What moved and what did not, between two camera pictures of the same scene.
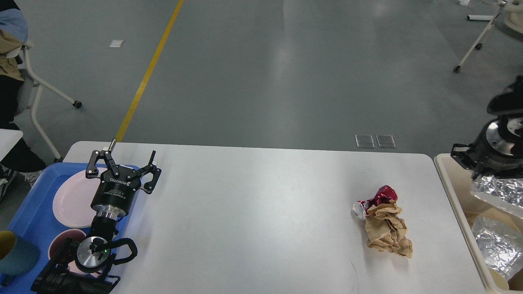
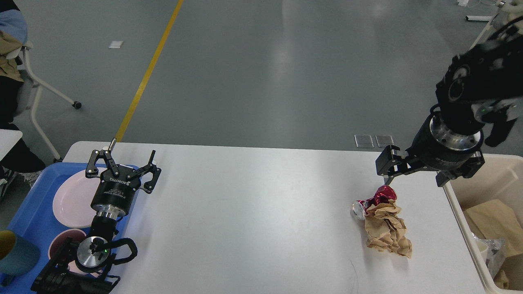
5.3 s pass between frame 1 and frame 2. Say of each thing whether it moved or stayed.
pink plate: stayed
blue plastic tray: stayed
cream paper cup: moved
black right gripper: moved
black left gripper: stayed
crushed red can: stayed
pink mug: stayed
